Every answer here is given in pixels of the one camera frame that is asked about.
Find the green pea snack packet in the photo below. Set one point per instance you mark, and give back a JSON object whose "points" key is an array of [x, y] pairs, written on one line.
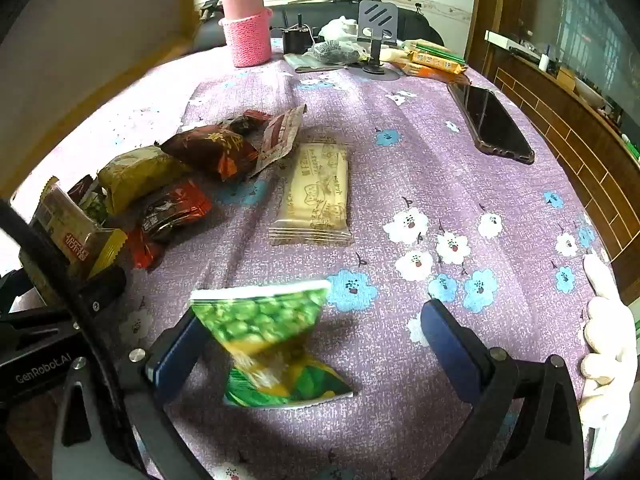
{"points": [[265, 325]]}

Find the long white box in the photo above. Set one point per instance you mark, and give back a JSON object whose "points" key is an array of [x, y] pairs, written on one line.
{"points": [[505, 40]]}

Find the black remote control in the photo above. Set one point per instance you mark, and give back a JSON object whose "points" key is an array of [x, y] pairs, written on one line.
{"points": [[492, 120]]}

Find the orange snack boxes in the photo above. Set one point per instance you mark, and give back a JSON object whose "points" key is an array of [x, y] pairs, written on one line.
{"points": [[432, 62]]}

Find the small dark red snack packet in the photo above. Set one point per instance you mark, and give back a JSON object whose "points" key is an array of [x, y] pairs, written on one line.
{"points": [[247, 121]]}

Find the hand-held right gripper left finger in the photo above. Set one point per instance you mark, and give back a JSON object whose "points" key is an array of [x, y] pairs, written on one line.
{"points": [[172, 352]]}

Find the red snack packet dark panel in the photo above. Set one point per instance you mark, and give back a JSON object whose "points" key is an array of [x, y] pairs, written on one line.
{"points": [[170, 210]]}

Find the wooden cabinet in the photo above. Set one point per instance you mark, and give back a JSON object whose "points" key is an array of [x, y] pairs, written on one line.
{"points": [[575, 125]]}

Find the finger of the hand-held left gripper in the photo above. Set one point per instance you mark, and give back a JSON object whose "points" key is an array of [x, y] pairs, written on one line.
{"points": [[102, 285]]}

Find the beige biscuit packet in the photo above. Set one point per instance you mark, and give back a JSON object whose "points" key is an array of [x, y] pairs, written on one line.
{"points": [[312, 195]]}

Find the white plastic bag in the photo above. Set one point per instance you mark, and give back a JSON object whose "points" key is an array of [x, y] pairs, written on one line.
{"points": [[340, 27]]}

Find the white glove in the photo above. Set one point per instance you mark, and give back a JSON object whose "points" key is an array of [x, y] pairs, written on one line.
{"points": [[607, 335]]}

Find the yellow cracker packet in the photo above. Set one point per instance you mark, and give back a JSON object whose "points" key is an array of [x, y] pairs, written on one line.
{"points": [[135, 175]]}

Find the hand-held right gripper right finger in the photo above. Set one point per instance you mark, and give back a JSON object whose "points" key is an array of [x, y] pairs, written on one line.
{"points": [[447, 345]]}

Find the pink bottle with knitted sleeve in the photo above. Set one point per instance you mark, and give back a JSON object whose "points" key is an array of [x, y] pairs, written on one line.
{"points": [[245, 30]]}

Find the thin booklet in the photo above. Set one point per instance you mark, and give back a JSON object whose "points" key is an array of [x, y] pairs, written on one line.
{"points": [[302, 62]]}

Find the small green snack packet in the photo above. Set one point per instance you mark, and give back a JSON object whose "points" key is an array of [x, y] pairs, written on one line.
{"points": [[93, 207]]}

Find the red and white snack packet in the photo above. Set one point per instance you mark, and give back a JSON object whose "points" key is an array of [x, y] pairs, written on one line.
{"points": [[277, 140]]}

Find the small maroon snack packet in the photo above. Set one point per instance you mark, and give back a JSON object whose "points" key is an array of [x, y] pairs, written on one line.
{"points": [[82, 187]]}

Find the yellow snack packet red label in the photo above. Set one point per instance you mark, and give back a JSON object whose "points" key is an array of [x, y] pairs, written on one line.
{"points": [[65, 230]]}

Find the dark red gold-print snack packet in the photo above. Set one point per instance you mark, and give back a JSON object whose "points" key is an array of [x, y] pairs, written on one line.
{"points": [[210, 150]]}

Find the purple floral tablecloth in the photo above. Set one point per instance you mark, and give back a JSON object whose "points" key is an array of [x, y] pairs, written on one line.
{"points": [[400, 170]]}

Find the clear plastic bag dark contents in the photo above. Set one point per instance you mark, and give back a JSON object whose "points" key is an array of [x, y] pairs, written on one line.
{"points": [[330, 52]]}

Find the black sofa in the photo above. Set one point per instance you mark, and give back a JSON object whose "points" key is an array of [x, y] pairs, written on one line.
{"points": [[425, 27]]}

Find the grey phone stand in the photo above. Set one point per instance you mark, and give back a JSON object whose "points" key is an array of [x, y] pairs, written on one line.
{"points": [[377, 20]]}

